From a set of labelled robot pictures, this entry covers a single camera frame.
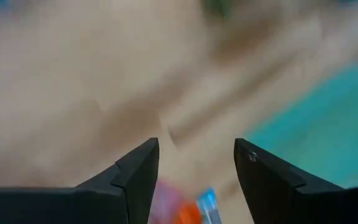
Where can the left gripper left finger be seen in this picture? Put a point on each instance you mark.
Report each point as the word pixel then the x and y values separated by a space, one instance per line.
pixel 135 174

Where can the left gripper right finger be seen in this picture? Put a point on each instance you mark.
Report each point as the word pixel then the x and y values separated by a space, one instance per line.
pixel 266 186

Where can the blue white candy bar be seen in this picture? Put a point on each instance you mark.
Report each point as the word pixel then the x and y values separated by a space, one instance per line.
pixel 208 205

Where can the red orange candy packet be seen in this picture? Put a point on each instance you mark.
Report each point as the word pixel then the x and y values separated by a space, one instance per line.
pixel 188 216

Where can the green translucent plastic bin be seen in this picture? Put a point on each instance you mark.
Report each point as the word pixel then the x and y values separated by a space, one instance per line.
pixel 322 124

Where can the small artificial succulent plant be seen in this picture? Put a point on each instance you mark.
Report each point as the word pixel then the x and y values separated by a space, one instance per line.
pixel 217 6

